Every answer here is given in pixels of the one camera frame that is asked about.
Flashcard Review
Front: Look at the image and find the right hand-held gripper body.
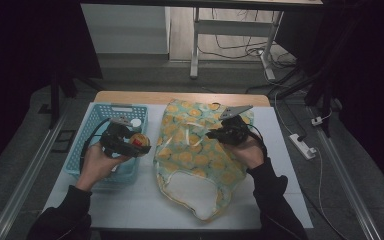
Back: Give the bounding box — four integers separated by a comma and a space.
218, 104, 254, 147

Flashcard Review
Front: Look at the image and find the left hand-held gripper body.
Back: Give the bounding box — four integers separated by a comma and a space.
99, 115, 134, 158

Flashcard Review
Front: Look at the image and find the blue plastic basket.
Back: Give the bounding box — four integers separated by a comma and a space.
63, 102, 149, 192

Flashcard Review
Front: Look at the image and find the orange fruit print bag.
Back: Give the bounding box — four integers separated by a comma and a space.
153, 98, 256, 223

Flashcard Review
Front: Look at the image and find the person's right hand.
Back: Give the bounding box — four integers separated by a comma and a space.
224, 132, 267, 170

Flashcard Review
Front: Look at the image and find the person's left hand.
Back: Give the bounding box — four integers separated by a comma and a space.
75, 142, 132, 192

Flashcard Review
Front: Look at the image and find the wooden table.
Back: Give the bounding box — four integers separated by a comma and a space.
93, 90, 271, 108

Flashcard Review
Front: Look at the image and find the black floor plate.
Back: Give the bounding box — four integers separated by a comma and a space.
51, 129, 78, 154

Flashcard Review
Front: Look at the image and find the white table mat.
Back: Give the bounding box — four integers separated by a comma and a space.
43, 102, 314, 231

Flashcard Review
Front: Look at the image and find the white power strip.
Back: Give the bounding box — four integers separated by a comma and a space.
288, 133, 317, 160

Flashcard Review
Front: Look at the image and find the black stand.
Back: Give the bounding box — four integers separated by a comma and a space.
48, 64, 78, 130
304, 16, 364, 138

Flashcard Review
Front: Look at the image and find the white-legged desk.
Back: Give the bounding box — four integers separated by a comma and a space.
79, 0, 324, 81

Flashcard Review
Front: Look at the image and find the grey white cabinet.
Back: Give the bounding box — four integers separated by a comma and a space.
80, 3, 171, 55

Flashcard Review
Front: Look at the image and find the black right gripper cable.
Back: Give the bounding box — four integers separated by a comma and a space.
246, 123, 268, 158

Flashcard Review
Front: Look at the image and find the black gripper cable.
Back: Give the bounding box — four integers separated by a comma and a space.
246, 123, 268, 158
79, 118, 112, 175

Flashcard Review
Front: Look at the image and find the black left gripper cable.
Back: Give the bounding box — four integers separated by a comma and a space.
79, 118, 112, 175

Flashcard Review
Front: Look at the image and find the tangle of floor cables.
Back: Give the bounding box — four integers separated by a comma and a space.
198, 9, 298, 69

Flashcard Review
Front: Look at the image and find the aluminium rail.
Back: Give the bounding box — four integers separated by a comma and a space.
308, 106, 384, 240
0, 111, 72, 240

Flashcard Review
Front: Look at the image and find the white power cable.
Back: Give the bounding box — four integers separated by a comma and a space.
314, 148, 348, 240

